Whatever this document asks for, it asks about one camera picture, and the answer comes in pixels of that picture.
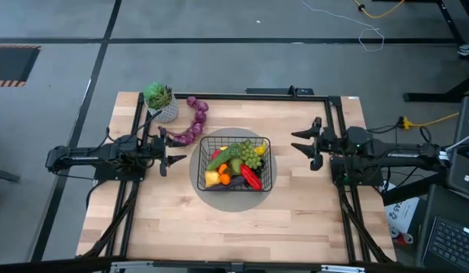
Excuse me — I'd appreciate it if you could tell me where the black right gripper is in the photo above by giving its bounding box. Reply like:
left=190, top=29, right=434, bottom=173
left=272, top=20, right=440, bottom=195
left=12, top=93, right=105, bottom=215
left=291, top=116, right=336, bottom=171

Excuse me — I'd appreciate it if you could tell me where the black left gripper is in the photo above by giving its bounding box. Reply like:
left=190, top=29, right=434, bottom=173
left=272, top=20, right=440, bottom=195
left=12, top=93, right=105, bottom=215
left=150, top=127, right=188, bottom=177

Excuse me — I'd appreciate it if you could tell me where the yellow bell pepper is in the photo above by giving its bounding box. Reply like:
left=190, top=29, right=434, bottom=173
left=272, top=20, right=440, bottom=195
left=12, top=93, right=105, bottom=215
left=204, top=170, right=222, bottom=189

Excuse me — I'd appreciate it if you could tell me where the black grape bunch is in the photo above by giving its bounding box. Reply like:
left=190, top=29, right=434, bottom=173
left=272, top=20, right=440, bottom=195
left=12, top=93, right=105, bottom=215
left=253, top=158, right=266, bottom=179

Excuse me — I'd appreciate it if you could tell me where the green grape bunch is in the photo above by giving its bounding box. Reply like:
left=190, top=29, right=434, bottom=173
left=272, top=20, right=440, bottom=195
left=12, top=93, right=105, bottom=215
left=238, top=139, right=263, bottom=171

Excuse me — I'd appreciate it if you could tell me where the red chili pepper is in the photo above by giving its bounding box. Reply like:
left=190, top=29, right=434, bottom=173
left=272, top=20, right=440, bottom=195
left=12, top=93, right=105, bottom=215
left=239, top=163, right=263, bottom=192

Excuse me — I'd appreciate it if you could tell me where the dark purple eggplant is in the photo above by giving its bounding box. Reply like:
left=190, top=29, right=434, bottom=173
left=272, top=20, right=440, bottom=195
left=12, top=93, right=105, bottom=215
left=206, top=174, right=247, bottom=192

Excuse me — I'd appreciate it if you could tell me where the potted plant patterned white pot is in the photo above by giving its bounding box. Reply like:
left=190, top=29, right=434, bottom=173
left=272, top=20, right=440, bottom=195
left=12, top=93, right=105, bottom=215
left=143, top=81, right=180, bottom=124

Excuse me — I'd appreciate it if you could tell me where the grey round mat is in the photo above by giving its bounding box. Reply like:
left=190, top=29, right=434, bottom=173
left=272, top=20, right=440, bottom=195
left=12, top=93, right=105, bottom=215
left=188, top=127, right=278, bottom=212

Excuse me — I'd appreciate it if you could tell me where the white printed paper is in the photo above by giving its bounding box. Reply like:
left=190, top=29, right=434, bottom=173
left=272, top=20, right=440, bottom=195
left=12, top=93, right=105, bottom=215
left=384, top=181, right=421, bottom=228

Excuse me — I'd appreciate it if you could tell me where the black computer case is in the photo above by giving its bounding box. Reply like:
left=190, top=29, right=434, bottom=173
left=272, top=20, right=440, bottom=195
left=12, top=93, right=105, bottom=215
left=445, top=96, right=469, bottom=200

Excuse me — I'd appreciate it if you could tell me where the grey chair leg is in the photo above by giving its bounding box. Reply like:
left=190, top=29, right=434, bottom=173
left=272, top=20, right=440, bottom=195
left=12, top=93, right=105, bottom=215
left=0, top=166, right=21, bottom=183

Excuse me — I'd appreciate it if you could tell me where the black laptop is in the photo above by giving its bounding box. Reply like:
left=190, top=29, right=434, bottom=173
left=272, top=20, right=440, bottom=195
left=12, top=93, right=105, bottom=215
left=422, top=215, right=469, bottom=273

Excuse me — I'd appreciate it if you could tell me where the black floor hatch striped edge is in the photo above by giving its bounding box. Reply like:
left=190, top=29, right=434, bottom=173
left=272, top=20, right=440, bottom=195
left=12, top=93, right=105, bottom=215
left=0, top=44, right=42, bottom=88

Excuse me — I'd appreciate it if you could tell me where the purple onion string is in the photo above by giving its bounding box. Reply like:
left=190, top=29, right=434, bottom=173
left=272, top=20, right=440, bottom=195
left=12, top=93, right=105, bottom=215
left=158, top=96, right=209, bottom=147

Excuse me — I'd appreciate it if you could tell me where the black wire basket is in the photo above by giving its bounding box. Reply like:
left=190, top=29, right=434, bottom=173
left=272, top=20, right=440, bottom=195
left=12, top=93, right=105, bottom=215
left=197, top=136, right=274, bottom=193

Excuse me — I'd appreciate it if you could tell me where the yellow extension cord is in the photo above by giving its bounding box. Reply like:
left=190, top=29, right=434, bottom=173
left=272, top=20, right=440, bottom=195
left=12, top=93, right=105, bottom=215
left=398, top=111, right=461, bottom=130

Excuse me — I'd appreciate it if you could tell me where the black desk leg frame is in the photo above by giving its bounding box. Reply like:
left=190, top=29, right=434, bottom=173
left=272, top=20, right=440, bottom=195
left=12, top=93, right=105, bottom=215
left=403, top=0, right=469, bottom=103

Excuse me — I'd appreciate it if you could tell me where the white floor cable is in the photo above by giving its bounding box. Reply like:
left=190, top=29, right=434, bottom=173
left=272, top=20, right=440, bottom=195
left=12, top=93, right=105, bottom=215
left=301, top=0, right=386, bottom=53

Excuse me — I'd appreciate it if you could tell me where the black camera rig bar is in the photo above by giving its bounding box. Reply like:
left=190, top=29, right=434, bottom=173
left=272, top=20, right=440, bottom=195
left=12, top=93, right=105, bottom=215
left=0, top=256, right=469, bottom=273

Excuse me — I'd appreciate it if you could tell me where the yellow floor cable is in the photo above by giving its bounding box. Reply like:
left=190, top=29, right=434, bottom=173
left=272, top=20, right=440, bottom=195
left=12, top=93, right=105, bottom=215
left=354, top=0, right=406, bottom=19

